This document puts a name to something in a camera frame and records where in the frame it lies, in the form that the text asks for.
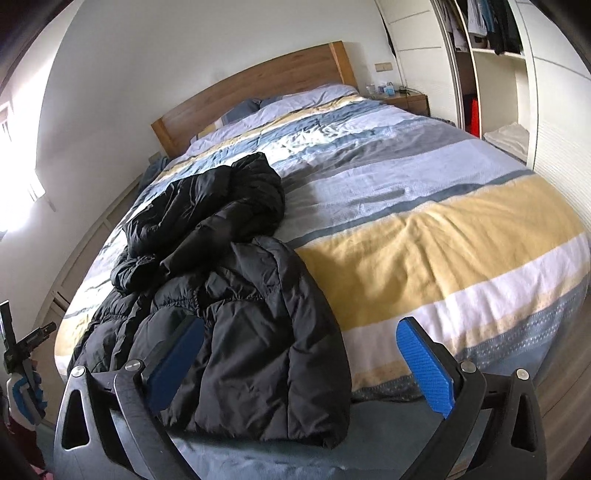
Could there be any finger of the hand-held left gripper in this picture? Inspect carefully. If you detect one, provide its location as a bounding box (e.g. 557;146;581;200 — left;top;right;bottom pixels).
16;322;57;354
0;300;17;370

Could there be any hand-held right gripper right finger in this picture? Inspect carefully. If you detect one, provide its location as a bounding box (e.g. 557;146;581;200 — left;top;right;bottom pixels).
396;316;548;480

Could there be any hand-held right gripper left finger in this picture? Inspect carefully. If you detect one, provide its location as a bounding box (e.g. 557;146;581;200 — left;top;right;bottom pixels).
53;318;206;480

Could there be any black puffer coat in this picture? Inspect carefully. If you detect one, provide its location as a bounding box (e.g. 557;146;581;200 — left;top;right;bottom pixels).
67;152;352;450

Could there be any row of hanging clothes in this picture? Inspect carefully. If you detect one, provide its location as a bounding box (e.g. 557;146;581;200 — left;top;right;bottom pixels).
436;0;525;56

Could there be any beige panelled low cabinet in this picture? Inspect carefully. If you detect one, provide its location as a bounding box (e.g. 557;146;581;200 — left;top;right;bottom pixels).
34;178;142;370

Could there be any bed with striped duvet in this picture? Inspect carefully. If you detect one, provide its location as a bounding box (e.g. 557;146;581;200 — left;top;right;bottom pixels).
54;84;591;409

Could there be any window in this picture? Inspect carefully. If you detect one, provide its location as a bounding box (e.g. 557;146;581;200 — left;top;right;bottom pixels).
0;88;48;237

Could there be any dark blue cloth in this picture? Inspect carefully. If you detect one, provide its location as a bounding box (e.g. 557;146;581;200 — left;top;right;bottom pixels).
139;156;170;191

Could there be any white folded cloth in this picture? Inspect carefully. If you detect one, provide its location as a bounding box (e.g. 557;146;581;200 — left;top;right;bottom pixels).
482;122;530;160

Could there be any red bag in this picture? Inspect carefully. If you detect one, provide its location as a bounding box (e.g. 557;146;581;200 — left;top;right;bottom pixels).
466;95;481;137

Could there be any blue striped pillow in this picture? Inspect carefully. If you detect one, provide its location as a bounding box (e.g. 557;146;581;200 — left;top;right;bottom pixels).
259;94;298;110
216;98;262;126

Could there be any wooden nightstand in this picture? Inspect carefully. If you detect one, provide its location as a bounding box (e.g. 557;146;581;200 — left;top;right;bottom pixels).
381;92;431;117

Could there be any wooden headboard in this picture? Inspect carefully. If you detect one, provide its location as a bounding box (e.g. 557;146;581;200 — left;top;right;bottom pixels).
151;41;359;159

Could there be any white wardrobe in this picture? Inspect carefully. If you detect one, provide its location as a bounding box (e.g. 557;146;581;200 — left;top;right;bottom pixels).
376;0;591;259

